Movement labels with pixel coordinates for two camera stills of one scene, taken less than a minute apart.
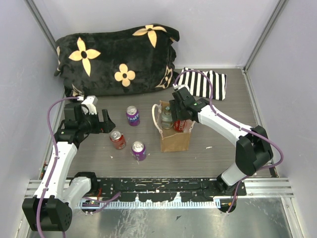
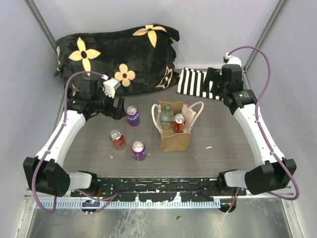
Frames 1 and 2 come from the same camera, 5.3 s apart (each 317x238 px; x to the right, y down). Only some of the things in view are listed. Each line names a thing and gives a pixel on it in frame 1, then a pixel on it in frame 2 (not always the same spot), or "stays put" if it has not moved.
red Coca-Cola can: (179, 125) stays put
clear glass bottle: (167, 121) stays put
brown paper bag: (171, 140) stays put
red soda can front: (118, 139) stays put
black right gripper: (176, 114) -> (213, 75)
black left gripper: (102, 127) -> (116, 113)
